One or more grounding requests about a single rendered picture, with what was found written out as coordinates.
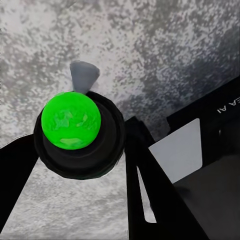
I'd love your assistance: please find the insectifuge atomizer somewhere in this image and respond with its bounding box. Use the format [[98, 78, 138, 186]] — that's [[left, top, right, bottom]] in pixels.
[[33, 61, 127, 180]]

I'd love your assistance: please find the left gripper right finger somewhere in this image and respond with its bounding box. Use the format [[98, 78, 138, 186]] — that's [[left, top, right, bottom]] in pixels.
[[124, 132, 208, 240]]

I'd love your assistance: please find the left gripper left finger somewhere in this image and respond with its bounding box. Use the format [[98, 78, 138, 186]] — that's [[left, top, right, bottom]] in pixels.
[[0, 134, 39, 234]]

